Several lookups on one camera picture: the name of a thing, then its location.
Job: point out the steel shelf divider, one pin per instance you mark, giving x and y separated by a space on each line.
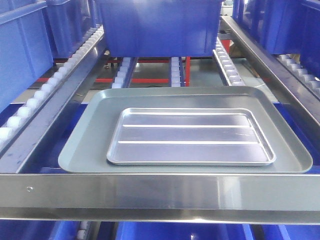
39 136
303 105

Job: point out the centre roller rail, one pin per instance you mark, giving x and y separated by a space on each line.
176 74

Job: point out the steel front shelf beam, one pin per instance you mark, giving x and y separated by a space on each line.
196 198

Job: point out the blue crate far left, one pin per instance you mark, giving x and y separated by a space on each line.
25 53

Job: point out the red steel floor frame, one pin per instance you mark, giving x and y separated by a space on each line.
155 72

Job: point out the far right roller rail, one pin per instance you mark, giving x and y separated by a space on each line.
311 82

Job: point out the ribbed silver metal tray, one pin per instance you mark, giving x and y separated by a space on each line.
189 136

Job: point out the right steel shelf divider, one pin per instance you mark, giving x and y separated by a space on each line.
303 105

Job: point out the left steel shelf divider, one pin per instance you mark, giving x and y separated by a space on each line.
39 136

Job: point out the centre blue crate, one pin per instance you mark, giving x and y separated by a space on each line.
160 28

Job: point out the centre-right roller rail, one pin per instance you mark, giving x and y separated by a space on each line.
227 70

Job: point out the blue crate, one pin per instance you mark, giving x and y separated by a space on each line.
160 28
283 27
67 23
25 53

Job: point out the blue crate back left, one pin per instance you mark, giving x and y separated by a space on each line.
67 23

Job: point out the blue crate far right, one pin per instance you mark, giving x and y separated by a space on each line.
283 27

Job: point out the left white roller rail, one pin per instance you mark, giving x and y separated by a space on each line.
33 104

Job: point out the large grey-green tray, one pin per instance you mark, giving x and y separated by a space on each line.
87 147

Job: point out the centre-left roller rail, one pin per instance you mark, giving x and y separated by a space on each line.
124 73

